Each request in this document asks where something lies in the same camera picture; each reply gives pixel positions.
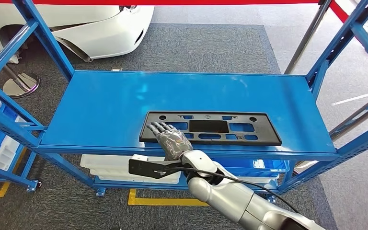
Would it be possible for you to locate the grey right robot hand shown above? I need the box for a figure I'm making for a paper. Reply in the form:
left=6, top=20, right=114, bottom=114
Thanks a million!
left=146, top=121, right=193, bottom=161

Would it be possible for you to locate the black plastic plate frame part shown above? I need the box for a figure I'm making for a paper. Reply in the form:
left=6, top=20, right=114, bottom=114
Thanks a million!
left=138, top=111, right=282, bottom=147

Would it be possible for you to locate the white car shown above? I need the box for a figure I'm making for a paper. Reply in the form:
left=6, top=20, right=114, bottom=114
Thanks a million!
left=0, top=4, right=155, bottom=63

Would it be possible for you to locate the white floor tape line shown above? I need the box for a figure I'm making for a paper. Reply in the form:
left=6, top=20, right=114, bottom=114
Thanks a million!
left=331, top=90, right=368, bottom=106

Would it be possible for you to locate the red barrier belt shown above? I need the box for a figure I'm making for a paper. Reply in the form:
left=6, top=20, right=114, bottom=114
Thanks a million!
left=329, top=0, right=350, bottom=23

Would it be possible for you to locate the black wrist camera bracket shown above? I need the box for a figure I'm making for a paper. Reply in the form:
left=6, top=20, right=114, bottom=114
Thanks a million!
left=128, top=159, right=184, bottom=179

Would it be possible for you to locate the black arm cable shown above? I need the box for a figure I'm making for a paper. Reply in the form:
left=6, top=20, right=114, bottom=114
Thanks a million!
left=171, top=166, right=300, bottom=214

